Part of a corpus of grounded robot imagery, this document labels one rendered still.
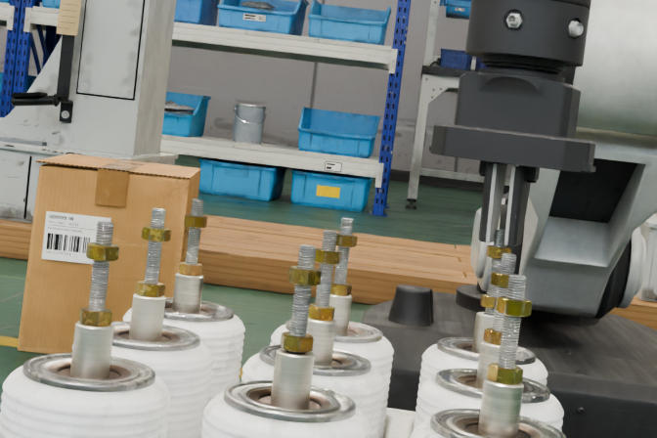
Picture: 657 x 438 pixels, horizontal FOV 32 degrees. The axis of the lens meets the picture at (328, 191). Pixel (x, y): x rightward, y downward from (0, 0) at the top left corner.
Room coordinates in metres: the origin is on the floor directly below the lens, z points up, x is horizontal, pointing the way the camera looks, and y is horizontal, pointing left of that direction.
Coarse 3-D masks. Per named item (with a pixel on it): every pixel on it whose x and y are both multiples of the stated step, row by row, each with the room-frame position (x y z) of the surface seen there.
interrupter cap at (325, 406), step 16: (240, 384) 0.65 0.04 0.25; (256, 384) 0.66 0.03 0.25; (272, 384) 0.67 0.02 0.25; (224, 400) 0.63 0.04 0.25; (240, 400) 0.62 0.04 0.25; (256, 400) 0.63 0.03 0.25; (320, 400) 0.64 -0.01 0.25; (336, 400) 0.64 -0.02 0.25; (352, 400) 0.64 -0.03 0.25; (272, 416) 0.60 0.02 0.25; (288, 416) 0.60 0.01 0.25; (304, 416) 0.60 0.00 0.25; (320, 416) 0.60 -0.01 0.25; (336, 416) 0.61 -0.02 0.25
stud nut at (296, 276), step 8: (288, 272) 0.64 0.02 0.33; (296, 272) 0.63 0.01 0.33; (304, 272) 0.63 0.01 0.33; (312, 272) 0.63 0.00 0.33; (320, 272) 0.63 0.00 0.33; (288, 280) 0.63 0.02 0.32; (296, 280) 0.63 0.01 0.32; (304, 280) 0.63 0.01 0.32; (312, 280) 0.63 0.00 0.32; (320, 280) 0.63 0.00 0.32
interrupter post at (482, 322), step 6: (480, 312) 0.86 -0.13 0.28; (480, 318) 0.85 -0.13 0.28; (486, 318) 0.85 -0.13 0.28; (492, 318) 0.85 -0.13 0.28; (480, 324) 0.85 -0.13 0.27; (486, 324) 0.85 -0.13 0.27; (492, 324) 0.85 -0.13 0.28; (474, 330) 0.86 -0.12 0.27; (480, 330) 0.85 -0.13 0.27; (474, 336) 0.86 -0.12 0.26; (480, 336) 0.85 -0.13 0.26; (474, 342) 0.85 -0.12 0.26; (480, 342) 0.85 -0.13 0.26; (474, 348) 0.85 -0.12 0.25
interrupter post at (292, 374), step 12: (276, 360) 0.63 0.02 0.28; (288, 360) 0.63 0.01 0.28; (300, 360) 0.63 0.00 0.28; (312, 360) 0.63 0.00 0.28; (276, 372) 0.63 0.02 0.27; (288, 372) 0.63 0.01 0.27; (300, 372) 0.63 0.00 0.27; (312, 372) 0.63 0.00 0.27; (276, 384) 0.63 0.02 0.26; (288, 384) 0.62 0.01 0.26; (300, 384) 0.63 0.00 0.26; (276, 396) 0.63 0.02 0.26; (288, 396) 0.62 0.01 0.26; (300, 396) 0.63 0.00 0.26; (288, 408) 0.62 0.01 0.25; (300, 408) 0.63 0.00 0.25
